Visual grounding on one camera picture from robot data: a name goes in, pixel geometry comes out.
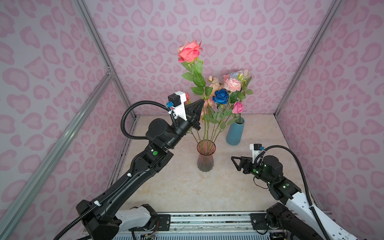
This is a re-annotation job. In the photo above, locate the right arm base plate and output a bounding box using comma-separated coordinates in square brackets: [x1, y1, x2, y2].
[250, 212, 269, 231]

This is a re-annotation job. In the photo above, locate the magenta rose stem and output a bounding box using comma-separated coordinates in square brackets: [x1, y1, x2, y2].
[217, 102, 241, 139]

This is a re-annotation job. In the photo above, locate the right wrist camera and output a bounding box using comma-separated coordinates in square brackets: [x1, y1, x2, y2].
[250, 144, 265, 164]

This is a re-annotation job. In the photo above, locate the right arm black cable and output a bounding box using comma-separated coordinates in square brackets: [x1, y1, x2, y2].
[253, 145, 332, 240]

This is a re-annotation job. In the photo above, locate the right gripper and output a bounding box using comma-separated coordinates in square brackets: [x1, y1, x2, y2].
[230, 156, 274, 186]

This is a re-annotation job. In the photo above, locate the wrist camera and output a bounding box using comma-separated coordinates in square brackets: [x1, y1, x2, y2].
[250, 144, 265, 164]
[167, 91, 187, 121]

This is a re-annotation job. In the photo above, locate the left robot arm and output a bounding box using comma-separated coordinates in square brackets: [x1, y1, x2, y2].
[71, 100, 204, 240]

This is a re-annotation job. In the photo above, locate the red glass vase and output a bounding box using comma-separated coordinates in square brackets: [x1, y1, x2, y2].
[197, 140, 216, 172]

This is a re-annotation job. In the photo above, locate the blue rose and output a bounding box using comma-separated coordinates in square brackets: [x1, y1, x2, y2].
[208, 89, 231, 142]

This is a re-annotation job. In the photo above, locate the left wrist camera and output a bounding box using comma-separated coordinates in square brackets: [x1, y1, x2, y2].
[167, 91, 187, 121]

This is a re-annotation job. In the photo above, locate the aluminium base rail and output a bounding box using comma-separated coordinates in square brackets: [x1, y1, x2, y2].
[80, 211, 346, 240]

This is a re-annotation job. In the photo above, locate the pale blue rose stem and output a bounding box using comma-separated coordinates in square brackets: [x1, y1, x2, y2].
[230, 71, 242, 79]

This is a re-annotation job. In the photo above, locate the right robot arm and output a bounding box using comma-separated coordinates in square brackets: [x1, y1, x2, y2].
[231, 156, 357, 240]

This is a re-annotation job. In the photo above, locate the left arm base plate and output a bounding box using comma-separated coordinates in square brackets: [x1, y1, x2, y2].
[135, 214, 171, 232]

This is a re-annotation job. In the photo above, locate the coral rose spray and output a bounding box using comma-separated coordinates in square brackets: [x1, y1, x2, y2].
[201, 99, 215, 152]

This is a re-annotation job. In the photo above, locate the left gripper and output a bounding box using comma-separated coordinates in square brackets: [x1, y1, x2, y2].
[165, 98, 203, 152]

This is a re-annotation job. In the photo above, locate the large coral rose stem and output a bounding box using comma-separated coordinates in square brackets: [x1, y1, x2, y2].
[177, 40, 213, 101]

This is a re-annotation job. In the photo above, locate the teal ceramic vase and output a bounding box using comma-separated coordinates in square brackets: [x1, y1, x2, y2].
[226, 118, 245, 146]

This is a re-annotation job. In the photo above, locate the aluminium frame diagonal strut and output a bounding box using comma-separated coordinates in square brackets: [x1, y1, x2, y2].
[1, 71, 115, 240]

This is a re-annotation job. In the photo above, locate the peach rose spray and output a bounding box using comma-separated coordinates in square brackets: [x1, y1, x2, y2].
[208, 76, 241, 111]

